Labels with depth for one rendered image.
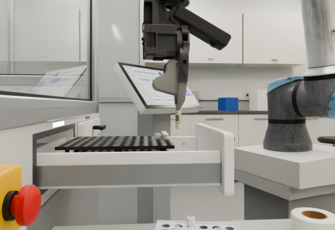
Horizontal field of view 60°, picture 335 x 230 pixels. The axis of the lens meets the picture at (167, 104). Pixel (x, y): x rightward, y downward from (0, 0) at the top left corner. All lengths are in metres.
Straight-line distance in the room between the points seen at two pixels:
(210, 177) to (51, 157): 0.28
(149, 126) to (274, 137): 0.80
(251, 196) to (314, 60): 0.48
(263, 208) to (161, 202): 0.81
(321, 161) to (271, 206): 0.22
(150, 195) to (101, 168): 1.15
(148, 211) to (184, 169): 1.18
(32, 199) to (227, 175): 0.32
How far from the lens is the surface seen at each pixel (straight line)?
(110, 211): 2.46
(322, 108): 0.92
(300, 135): 0.99
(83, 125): 0.83
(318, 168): 0.89
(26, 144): 0.51
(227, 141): 0.52
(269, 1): 4.93
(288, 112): 0.98
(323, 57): 0.91
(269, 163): 0.91
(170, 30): 0.53
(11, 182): 0.35
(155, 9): 0.55
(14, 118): 0.46
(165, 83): 0.52
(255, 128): 3.84
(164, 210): 1.75
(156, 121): 1.59
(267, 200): 1.00
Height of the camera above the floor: 0.98
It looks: level
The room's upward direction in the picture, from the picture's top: straight up
